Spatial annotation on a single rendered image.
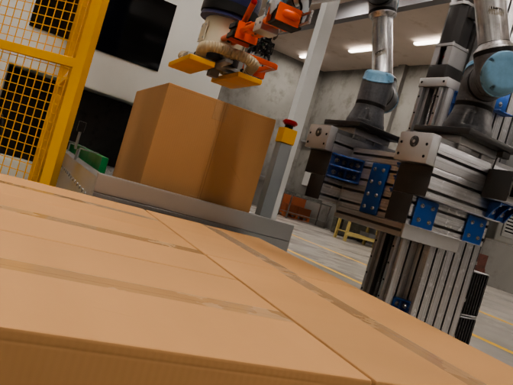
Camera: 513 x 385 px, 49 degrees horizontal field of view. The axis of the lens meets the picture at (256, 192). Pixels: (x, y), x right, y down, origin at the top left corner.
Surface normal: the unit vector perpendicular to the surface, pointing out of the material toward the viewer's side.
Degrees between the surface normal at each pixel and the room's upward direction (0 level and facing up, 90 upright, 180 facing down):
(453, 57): 90
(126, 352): 90
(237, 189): 90
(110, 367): 90
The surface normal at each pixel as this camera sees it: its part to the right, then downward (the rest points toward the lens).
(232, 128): 0.37, 0.12
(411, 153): -0.83, -0.24
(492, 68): -0.04, 0.13
